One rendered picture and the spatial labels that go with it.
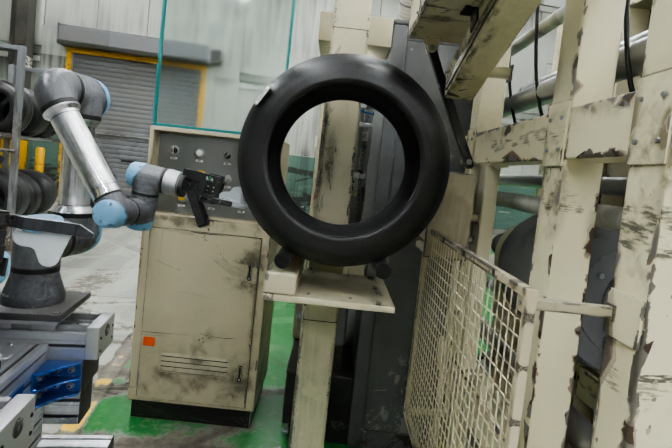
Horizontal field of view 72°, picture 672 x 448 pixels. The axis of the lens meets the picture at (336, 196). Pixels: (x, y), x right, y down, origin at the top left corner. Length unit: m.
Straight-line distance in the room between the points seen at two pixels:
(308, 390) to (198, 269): 0.69
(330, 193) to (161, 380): 1.15
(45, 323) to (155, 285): 0.75
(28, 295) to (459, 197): 1.30
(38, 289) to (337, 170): 0.95
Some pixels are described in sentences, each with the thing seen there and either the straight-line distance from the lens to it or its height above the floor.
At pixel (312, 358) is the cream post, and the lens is 1.77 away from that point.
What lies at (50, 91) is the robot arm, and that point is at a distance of 1.45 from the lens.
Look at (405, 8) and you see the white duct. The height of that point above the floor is 1.93.
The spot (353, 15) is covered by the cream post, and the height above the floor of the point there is 1.70.
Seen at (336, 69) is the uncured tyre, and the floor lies 1.43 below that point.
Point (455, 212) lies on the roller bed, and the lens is 1.62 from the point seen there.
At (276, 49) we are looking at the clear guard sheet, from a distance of 2.06.
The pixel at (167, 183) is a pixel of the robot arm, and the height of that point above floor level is 1.07.
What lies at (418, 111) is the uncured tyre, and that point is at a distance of 1.27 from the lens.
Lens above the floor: 1.16
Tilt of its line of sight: 3 degrees down
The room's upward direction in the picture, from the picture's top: 6 degrees clockwise
